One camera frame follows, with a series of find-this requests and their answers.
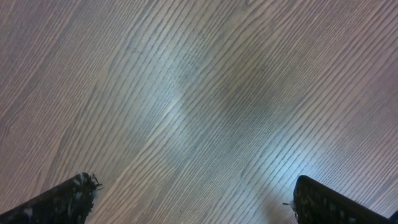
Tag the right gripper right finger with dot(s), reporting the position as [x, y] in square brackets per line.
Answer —
[315, 203]

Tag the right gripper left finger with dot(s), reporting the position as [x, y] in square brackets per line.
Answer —
[70, 202]

